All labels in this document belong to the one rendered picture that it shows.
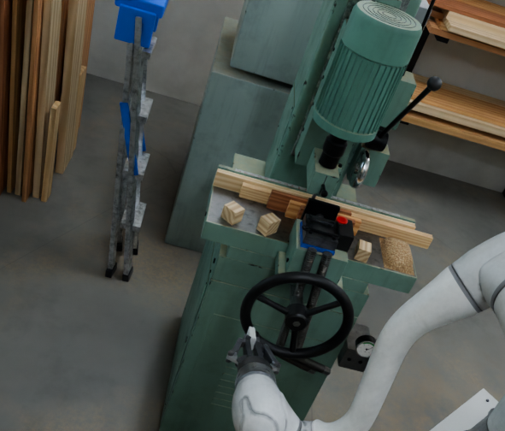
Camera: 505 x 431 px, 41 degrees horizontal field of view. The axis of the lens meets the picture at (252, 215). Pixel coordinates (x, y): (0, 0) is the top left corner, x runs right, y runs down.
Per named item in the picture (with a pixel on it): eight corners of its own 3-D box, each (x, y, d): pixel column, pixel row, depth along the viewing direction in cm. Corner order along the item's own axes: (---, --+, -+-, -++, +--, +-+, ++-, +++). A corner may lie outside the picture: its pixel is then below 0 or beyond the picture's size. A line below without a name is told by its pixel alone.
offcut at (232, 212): (230, 212, 185) (233, 200, 183) (241, 221, 183) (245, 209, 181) (220, 216, 182) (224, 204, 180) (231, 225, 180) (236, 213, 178)
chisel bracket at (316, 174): (304, 196, 186) (314, 171, 182) (304, 170, 198) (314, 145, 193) (330, 203, 187) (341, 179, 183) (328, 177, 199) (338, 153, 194)
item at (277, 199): (266, 208, 192) (272, 191, 189) (266, 204, 193) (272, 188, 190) (344, 229, 195) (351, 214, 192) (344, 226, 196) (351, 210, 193)
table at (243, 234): (195, 260, 174) (200, 242, 171) (208, 195, 199) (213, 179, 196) (414, 318, 181) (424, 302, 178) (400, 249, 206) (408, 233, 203)
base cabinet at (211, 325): (155, 433, 229) (208, 280, 190) (180, 315, 277) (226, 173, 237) (283, 463, 234) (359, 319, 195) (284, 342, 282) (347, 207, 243)
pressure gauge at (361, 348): (349, 358, 195) (360, 339, 191) (349, 349, 199) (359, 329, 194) (370, 363, 196) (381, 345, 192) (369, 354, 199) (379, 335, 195)
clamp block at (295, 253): (283, 274, 175) (294, 247, 170) (284, 242, 186) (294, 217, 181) (337, 288, 177) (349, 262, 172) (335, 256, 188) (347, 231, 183)
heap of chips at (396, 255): (384, 268, 185) (389, 257, 183) (378, 237, 197) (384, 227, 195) (414, 275, 186) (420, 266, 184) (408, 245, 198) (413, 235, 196)
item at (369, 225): (238, 197, 192) (242, 185, 190) (238, 192, 194) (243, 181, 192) (427, 249, 199) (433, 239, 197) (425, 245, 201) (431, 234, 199)
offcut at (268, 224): (276, 233, 184) (281, 220, 181) (265, 236, 181) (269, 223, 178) (267, 224, 186) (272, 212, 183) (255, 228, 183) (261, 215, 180)
